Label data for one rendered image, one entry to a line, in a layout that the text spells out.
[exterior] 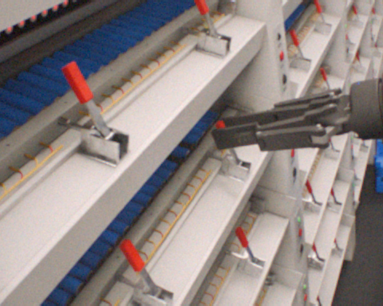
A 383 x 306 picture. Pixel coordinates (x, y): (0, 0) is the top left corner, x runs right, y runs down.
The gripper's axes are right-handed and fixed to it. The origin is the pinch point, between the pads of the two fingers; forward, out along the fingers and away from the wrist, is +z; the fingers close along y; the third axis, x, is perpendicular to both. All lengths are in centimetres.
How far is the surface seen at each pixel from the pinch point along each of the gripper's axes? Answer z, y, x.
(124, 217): 9.8, -18.2, -1.0
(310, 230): 10, 35, -45
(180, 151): 9.7, -1.7, -1.0
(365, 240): 16, 99, -100
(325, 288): 18, 53, -82
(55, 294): 10.1, -32.3, -0.7
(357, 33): 6, 131, -26
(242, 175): 1.7, -1.1, -6.6
